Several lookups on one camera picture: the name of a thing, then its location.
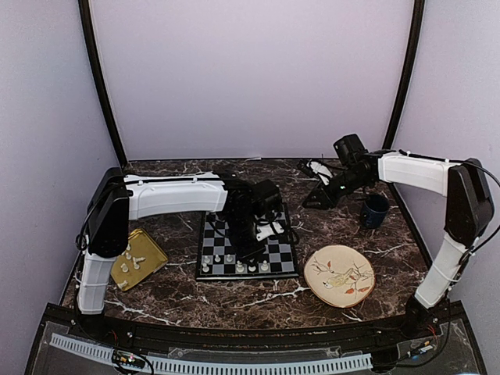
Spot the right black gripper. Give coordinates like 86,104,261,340
303,167,371,210

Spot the right black frame post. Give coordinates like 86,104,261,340
382,0,426,149

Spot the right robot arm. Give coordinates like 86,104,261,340
298,134,495,309

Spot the dark blue mug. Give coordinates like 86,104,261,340
360,194,390,229

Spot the white slotted cable duct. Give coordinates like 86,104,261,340
49,334,373,374

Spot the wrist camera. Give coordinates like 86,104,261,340
297,159,333,186
255,221,284,241

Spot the black frame post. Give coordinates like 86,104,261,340
77,0,128,168
382,0,426,149

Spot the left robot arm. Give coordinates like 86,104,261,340
75,168,284,341

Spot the white chess king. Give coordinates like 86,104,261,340
235,261,245,273

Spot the gold square tray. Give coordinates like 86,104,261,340
111,228,168,291

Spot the left black frame post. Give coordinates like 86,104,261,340
77,0,128,168

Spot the cream plate with bird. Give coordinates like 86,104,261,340
304,245,376,309

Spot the black grey chessboard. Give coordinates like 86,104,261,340
195,212,299,281

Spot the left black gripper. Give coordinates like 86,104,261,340
226,212,267,267

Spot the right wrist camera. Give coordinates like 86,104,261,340
297,159,333,186

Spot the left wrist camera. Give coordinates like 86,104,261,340
255,221,284,241

